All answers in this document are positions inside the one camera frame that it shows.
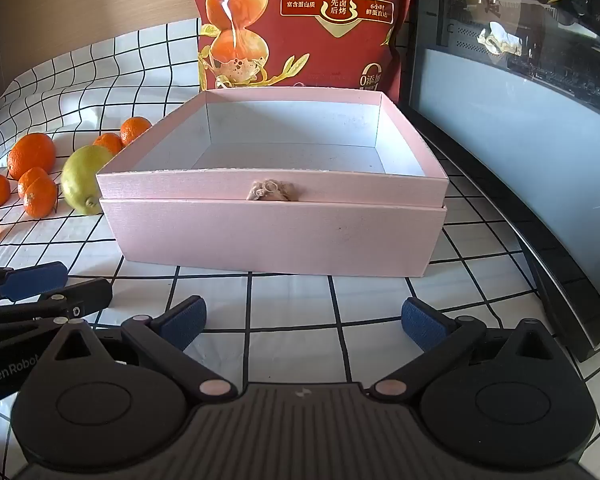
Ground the large orange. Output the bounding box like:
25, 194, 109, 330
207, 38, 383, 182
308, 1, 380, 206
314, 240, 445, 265
7, 133, 57, 181

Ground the red gift box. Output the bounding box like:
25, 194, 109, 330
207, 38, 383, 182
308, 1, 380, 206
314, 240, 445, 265
190, 0, 419, 106

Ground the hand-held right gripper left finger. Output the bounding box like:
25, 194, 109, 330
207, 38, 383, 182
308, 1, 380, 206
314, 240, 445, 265
50, 296, 238, 404

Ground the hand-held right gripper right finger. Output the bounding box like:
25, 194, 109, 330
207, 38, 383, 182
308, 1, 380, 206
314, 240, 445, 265
370, 298, 556, 402

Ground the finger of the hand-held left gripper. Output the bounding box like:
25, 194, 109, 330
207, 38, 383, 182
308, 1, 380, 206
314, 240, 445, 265
0, 261, 69, 306
0, 279, 114, 331

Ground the black framed monitor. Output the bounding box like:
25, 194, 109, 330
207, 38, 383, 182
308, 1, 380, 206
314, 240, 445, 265
400, 0, 600, 364

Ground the white black checkered tablecloth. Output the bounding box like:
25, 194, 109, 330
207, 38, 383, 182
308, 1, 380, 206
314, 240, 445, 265
0, 19, 600, 480

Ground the pink cardboard box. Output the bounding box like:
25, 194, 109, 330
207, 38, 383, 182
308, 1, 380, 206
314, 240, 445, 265
96, 87, 449, 278

